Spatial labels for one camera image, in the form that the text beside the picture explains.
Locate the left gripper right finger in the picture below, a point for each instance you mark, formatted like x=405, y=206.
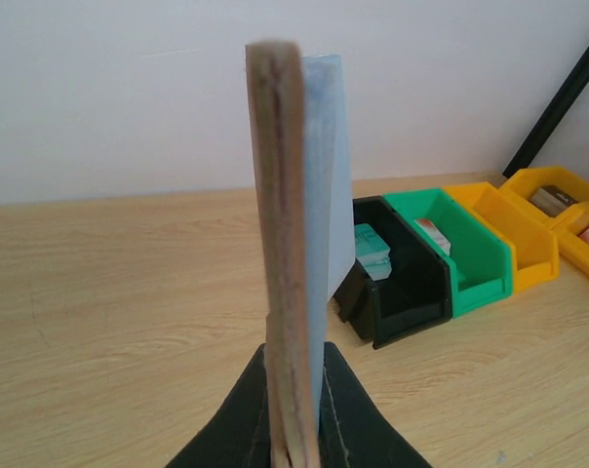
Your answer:
x=353, y=432

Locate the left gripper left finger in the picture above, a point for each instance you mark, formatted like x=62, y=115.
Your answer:
x=238, y=434

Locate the teal card holders stack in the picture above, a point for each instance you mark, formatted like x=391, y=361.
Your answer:
x=372, y=252

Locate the red white card holders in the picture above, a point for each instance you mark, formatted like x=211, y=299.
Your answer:
x=435, y=234

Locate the yellow bin with red cards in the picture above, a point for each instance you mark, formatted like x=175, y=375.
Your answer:
x=571, y=247

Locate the black card stack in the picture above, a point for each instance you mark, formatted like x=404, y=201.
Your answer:
x=551, y=200

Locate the yellow bin with black cards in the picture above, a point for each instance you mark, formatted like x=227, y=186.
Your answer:
x=525, y=182

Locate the black storage bin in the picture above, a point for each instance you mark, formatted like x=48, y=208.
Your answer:
x=417, y=294

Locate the green storage bin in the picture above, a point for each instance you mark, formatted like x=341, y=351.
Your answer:
x=480, y=263

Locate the small yellow storage bin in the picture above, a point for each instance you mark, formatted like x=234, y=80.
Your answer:
x=534, y=249

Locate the right black frame post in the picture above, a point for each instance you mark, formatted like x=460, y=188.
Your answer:
x=552, y=116

